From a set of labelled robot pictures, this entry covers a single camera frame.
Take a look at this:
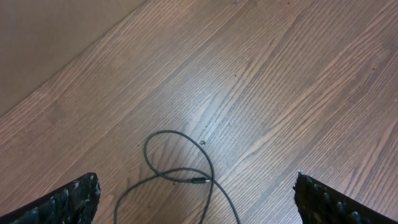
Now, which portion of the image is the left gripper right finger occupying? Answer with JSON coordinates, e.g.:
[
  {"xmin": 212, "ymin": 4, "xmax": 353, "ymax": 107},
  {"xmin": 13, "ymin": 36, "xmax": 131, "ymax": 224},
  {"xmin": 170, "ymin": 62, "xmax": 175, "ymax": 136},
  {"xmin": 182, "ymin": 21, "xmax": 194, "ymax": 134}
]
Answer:
[{"xmin": 293, "ymin": 172, "xmax": 397, "ymax": 224}]

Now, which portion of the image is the cardboard back wall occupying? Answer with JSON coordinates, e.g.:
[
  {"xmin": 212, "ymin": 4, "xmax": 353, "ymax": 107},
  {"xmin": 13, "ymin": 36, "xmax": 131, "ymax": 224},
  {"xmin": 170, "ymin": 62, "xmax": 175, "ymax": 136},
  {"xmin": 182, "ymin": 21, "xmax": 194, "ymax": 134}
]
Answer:
[{"xmin": 1, "ymin": 0, "xmax": 144, "ymax": 114}]

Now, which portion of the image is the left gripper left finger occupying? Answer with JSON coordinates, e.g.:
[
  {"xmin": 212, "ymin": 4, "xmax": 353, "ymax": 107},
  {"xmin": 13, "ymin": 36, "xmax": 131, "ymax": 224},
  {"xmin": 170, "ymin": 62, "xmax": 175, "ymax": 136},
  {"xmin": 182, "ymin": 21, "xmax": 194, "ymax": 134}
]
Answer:
[{"xmin": 1, "ymin": 172, "xmax": 101, "ymax": 224}]

